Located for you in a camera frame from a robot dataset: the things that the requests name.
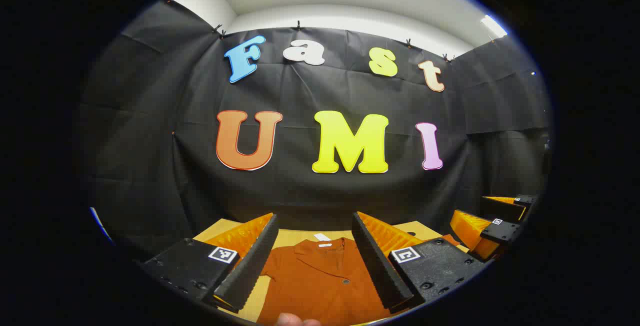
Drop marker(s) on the row of black cloth clips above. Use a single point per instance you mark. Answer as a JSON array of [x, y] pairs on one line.
[[298, 26]]

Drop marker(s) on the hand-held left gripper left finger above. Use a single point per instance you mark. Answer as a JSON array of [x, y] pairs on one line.
[[247, 266]]

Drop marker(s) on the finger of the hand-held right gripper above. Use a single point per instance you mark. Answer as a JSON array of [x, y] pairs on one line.
[[500, 208], [502, 231]]

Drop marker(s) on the white paper hang tag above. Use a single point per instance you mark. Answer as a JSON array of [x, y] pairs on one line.
[[322, 237]]

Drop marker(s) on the rust orange buttoned shirt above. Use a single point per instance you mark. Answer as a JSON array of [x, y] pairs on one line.
[[320, 286]]

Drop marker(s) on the ceiling light panel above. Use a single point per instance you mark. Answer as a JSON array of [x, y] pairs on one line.
[[494, 25]]

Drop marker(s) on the black backdrop cloth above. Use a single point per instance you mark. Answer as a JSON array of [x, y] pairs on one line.
[[300, 191]]

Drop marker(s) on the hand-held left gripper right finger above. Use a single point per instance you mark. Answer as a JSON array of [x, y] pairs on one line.
[[381, 266]]

